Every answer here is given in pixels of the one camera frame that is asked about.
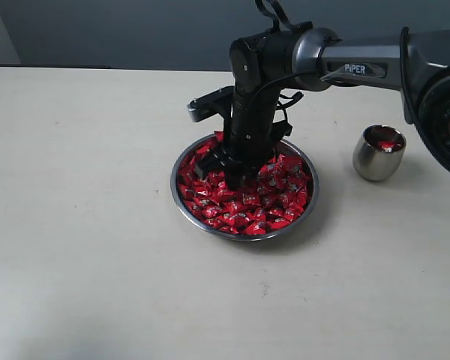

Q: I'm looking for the round steel bowl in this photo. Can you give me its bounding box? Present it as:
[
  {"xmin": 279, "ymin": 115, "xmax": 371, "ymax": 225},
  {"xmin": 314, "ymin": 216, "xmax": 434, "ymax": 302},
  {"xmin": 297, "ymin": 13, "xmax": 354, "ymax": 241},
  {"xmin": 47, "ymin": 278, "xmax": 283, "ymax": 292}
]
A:
[{"xmin": 170, "ymin": 134, "xmax": 320, "ymax": 242}]

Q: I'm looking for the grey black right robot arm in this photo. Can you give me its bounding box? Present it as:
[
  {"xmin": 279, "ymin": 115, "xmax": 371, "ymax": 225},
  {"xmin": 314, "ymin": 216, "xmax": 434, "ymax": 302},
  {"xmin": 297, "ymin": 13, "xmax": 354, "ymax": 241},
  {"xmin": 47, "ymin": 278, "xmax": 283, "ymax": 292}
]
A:
[{"xmin": 188, "ymin": 28, "xmax": 450, "ymax": 188}]

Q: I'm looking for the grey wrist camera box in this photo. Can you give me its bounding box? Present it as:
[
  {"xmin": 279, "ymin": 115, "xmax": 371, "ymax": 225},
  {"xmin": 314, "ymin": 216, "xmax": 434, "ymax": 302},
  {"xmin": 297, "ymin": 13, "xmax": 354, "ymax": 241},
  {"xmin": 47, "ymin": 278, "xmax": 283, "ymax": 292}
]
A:
[{"xmin": 187, "ymin": 85, "xmax": 234, "ymax": 123}]

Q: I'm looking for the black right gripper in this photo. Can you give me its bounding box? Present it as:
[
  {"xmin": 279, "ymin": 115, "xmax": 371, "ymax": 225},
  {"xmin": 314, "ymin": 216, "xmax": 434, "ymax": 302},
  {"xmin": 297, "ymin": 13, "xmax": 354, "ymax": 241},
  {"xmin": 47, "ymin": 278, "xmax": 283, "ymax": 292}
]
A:
[{"xmin": 195, "ymin": 85, "xmax": 292, "ymax": 191}]

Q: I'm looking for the pile of red candies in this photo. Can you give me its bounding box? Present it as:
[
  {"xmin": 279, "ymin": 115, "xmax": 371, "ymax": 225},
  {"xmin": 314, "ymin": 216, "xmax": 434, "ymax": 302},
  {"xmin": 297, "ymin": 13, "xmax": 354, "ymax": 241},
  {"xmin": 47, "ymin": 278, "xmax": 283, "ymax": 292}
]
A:
[{"xmin": 178, "ymin": 131, "xmax": 312, "ymax": 236}]

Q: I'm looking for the steel cup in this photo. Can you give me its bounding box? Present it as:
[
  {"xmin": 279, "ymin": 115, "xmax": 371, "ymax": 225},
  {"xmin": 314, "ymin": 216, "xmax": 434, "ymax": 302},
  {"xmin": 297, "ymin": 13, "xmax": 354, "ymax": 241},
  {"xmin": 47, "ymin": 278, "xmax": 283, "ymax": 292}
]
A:
[{"xmin": 352, "ymin": 124, "xmax": 407, "ymax": 182}]

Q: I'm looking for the red candy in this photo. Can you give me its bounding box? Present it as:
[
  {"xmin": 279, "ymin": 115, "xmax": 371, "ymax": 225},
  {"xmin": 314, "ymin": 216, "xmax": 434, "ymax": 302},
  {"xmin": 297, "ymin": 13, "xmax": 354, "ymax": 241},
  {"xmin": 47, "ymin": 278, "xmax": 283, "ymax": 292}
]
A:
[{"xmin": 376, "ymin": 140, "xmax": 401, "ymax": 153}]

